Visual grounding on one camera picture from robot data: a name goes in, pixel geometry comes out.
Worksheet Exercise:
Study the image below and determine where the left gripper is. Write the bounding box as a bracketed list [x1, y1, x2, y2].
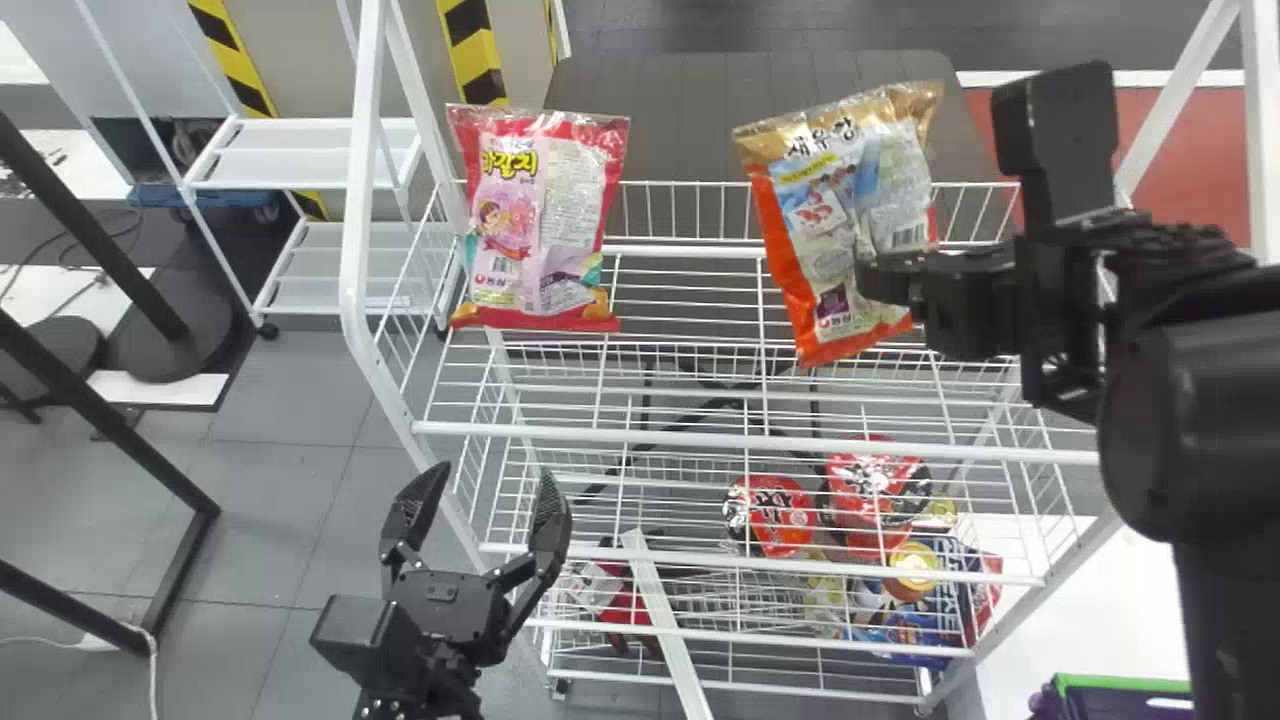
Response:
[378, 461, 574, 666]

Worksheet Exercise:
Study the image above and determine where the white shelf trolley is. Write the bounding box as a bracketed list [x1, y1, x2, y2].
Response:
[75, 0, 433, 341]

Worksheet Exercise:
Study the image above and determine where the orange snack packet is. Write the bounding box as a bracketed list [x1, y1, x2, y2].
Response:
[731, 80, 946, 370]

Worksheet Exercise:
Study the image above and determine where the black side table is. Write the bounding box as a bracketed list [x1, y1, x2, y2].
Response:
[0, 110, 223, 659]

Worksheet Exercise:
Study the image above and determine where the red snack packet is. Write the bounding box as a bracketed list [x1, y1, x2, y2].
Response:
[575, 540, 666, 661]
[445, 103, 632, 334]

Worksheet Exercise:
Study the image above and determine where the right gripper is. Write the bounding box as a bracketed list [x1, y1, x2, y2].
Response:
[853, 243, 1029, 363]

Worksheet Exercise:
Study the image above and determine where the red noodle cup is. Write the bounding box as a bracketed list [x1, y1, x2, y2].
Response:
[820, 435, 936, 561]
[722, 474, 821, 561]

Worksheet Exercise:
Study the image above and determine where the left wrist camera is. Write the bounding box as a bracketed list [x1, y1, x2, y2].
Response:
[309, 594, 406, 693]

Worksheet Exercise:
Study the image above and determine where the white wire rack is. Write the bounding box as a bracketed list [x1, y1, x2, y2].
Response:
[338, 0, 1280, 720]

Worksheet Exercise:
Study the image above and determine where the green basket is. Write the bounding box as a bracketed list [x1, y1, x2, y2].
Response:
[1028, 672, 1195, 720]

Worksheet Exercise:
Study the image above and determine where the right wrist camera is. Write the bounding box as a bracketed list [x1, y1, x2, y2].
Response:
[990, 60, 1121, 233]

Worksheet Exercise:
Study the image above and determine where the white cable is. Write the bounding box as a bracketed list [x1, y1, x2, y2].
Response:
[0, 625, 161, 720]

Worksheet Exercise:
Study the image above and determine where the yellow black striped post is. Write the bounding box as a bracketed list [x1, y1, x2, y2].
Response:
[187, 0, 331, 223]
[435, 0, 511, 109]

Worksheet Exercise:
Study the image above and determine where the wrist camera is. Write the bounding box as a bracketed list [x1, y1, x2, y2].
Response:
[309, 594, 406, 693]
[990, 60, 1121, 233]

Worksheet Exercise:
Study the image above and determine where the blue snack packet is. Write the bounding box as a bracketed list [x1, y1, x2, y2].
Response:
[840, 535, 1004, 671]

